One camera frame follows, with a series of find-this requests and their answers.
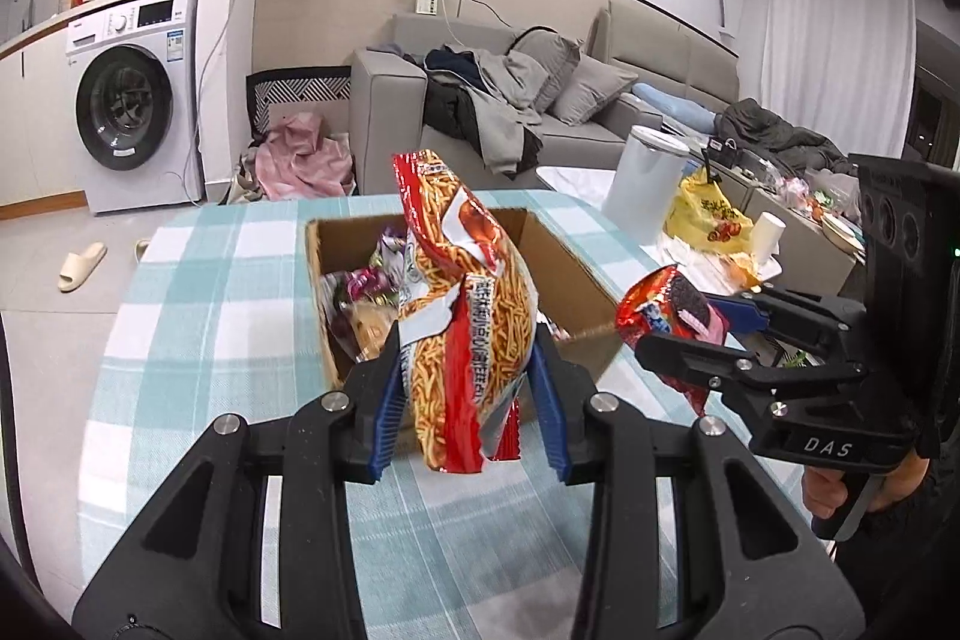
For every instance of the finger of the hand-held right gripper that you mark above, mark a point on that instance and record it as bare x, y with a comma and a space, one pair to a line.
750, 312
690, 355

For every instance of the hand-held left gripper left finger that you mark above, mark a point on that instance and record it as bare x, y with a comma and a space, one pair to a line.
388, 422

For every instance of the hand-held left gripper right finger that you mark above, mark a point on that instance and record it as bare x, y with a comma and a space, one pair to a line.
551, 430

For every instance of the red pink-cream cookie packet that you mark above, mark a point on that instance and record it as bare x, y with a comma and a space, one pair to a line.
652, 310

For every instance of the large brown cardboard box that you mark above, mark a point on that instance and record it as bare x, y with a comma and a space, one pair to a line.
577, 287

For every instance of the purple snack bag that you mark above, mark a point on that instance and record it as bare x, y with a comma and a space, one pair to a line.
364, 284

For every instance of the red white noodle snack bag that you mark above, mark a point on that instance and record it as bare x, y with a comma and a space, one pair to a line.
465, 280

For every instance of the person's right forearm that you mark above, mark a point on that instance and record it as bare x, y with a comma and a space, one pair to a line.
900, 572

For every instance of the person's right hand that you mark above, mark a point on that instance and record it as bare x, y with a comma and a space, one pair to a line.
904, 479

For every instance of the white paper cup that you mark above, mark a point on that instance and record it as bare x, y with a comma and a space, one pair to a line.
766, 235

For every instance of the beige coffee table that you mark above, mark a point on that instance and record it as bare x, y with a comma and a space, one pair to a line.
825, 269

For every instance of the yellow plastic bag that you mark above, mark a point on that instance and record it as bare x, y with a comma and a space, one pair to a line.
705, 212

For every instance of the white bowl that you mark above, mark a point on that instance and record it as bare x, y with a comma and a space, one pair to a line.
840, 231

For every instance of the white waste bin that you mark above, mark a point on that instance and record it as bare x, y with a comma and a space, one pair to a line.
637, 190

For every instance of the dark green coat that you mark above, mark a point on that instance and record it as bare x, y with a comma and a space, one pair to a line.
772, 130

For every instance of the light blue pillow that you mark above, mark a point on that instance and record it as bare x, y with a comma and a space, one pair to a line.
675, 104

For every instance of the grey pillow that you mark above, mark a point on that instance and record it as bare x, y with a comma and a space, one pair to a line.
592, 93
547, 66

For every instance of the pink cloth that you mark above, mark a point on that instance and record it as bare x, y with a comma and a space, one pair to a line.
300, 160

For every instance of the white curtain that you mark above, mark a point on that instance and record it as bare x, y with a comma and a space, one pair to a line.
832, 33

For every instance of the beige slipper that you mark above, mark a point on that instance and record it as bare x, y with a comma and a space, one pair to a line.
141, 251
81, 265

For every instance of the grey hoodie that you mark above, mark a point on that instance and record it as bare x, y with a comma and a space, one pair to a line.
502, 115

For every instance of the grey sofa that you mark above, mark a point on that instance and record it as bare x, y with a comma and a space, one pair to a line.
382, 115

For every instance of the dark jacket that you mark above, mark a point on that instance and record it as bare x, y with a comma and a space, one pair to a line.
450, 108

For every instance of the black white patterned basket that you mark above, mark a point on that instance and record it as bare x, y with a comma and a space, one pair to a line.
300, 85

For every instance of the white washing machine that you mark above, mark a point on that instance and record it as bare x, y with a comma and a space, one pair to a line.
172, 85

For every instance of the white kitchen base cabinet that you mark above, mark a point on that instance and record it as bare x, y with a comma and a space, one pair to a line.
37, 130

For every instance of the curved kitchen faucet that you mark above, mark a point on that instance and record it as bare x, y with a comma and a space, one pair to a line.
31, 10

